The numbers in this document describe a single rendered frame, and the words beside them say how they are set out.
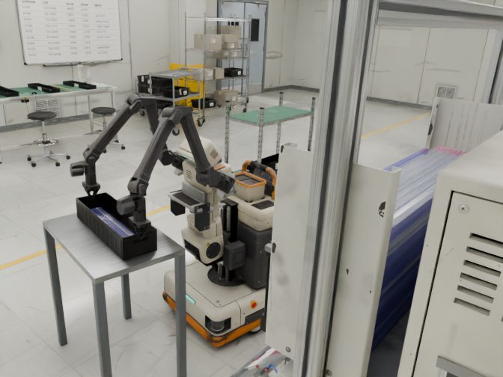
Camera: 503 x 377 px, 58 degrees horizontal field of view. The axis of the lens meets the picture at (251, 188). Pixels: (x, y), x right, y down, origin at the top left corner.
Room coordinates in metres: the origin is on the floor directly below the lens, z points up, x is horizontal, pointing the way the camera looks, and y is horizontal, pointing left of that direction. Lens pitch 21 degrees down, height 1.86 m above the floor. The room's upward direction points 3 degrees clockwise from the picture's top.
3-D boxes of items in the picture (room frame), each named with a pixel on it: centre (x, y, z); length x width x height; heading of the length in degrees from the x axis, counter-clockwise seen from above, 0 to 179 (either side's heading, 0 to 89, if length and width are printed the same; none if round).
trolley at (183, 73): (7.57, 1.31, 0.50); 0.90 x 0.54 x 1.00; 155
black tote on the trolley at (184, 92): (7.54, 1.32, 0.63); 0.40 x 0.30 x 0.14; 155
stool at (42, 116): (5.50, 2.60, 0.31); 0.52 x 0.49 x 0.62; 141
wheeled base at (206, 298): (2.55, 0.12, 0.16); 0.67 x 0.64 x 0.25; 131
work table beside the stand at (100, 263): (2.05, 0.70, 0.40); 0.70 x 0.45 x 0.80; 41
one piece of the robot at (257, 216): (2.62, 0.05, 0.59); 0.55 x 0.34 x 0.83; 41
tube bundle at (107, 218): (2.06, 0.69, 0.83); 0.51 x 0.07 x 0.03; 41
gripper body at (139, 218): (1.85, 0.50, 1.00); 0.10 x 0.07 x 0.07; 41
